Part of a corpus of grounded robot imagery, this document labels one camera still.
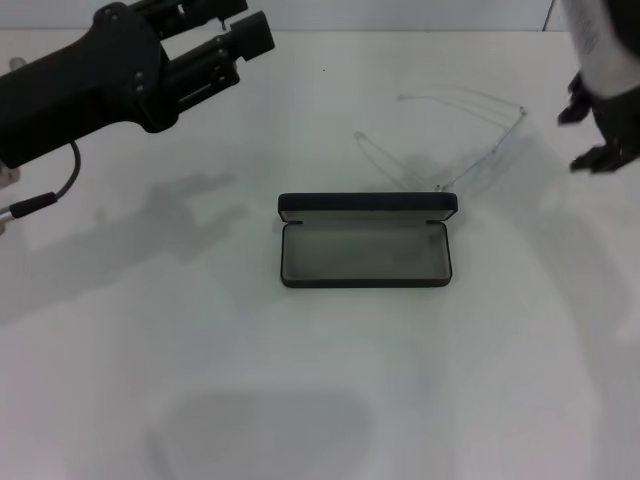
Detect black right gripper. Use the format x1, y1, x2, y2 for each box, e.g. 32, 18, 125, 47
558, 73, 640, 175

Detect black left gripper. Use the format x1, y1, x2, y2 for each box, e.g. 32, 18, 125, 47
0, 0, 250, 170

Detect clear white glasses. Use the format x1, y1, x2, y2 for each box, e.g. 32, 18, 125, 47
353, 83, 529, 194

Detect black glasses case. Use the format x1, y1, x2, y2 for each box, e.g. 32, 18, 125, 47
277, 192, 459, 290

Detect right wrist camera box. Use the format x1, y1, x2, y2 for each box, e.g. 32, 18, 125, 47
562, 0, 640, 99

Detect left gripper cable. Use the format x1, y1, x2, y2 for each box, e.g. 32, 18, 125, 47
0, 139, 84, 236

